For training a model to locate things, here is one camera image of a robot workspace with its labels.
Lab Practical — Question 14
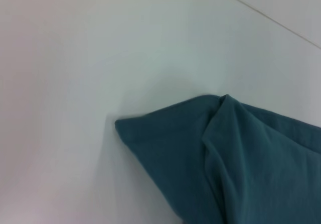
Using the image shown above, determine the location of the teal FREE! print t-shirt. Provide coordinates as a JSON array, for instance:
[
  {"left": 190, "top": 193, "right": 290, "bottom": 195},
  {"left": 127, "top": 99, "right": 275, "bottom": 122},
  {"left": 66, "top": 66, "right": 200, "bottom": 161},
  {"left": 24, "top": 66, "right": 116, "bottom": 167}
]
[{"left": 114, "top": 94, "right": 321, "bottom": 224}]

